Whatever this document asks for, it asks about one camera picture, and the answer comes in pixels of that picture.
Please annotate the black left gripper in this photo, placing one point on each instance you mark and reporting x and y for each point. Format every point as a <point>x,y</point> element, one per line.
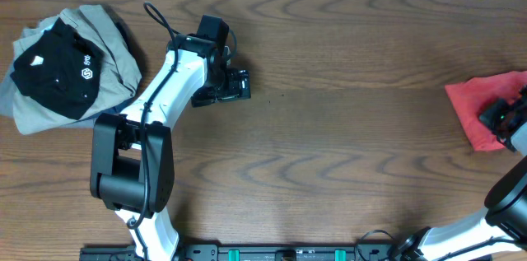
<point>235,90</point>

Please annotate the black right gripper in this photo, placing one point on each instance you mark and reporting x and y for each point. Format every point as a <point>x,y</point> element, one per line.
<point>489,114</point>

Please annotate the red soccer t-shirt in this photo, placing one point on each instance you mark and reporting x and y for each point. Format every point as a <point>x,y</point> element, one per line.
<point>472,97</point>

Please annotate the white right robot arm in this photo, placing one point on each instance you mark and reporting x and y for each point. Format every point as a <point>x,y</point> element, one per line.
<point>500,226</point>

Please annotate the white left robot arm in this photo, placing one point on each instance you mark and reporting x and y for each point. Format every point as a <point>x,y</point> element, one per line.
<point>132,165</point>

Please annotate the khaki folded shirt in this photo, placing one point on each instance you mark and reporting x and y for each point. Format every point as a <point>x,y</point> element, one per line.
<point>119,78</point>

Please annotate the navy blue folded garment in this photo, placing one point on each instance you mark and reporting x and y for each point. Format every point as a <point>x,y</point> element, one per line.
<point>118,108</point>

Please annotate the black polo shirt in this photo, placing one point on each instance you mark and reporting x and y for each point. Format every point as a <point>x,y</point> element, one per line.
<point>61,71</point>

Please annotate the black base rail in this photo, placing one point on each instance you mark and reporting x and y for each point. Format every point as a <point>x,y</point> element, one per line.
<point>372,251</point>

